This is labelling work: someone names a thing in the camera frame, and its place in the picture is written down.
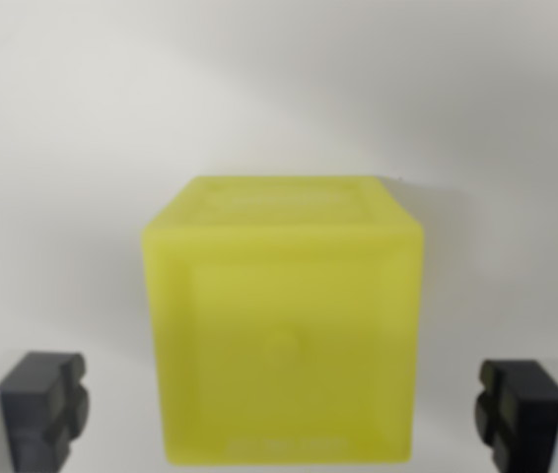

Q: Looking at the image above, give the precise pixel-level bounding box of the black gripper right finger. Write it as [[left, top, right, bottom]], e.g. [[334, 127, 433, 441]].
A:
[[473, 359, 558, 473]]

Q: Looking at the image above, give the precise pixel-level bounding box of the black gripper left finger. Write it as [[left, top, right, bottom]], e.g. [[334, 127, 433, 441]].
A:
[[0, 350, 91, 473]]

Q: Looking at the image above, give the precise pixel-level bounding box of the yellow cube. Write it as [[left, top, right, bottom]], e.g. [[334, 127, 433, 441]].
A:
[[140, 174, 426, 467]]

